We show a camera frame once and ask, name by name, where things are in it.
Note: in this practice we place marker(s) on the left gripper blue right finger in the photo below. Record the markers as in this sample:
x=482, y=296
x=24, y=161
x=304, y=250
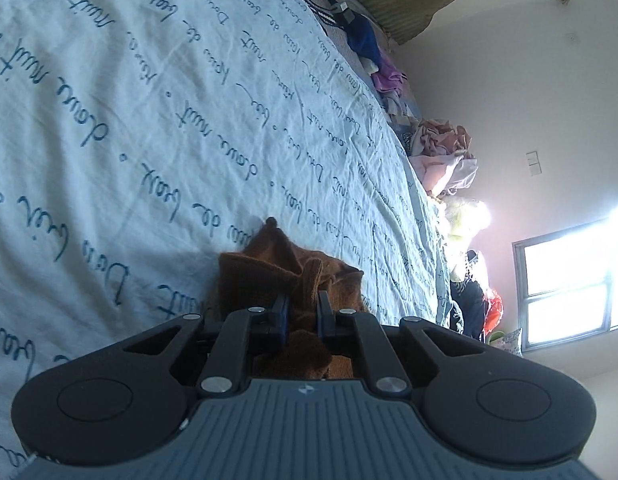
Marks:
x=359, y=337

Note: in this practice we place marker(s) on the window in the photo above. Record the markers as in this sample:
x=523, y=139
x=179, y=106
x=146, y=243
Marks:
x=567, y=283

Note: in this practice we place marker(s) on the brown knit sweater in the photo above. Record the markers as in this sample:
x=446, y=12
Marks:
x=272, y=265

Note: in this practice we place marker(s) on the blue cloth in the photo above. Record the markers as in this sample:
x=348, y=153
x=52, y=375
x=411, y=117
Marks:
x=361, y=38

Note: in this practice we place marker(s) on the purple garment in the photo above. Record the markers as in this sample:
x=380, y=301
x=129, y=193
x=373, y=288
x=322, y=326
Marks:
x=388, y=78

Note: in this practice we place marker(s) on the pink and white clothes pile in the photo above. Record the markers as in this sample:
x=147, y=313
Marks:
x=440, y=156

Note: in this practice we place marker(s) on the white script-printed bed sheet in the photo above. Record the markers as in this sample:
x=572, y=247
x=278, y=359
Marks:
x=139, y=139

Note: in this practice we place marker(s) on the white light switch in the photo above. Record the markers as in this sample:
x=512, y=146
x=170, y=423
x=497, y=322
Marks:
x=533, y=163

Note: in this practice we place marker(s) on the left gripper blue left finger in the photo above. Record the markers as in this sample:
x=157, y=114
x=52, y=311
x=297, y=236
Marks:
x=237, y=345

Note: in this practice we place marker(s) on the dark clothes pile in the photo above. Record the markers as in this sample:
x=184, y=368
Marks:
x=477, y=309

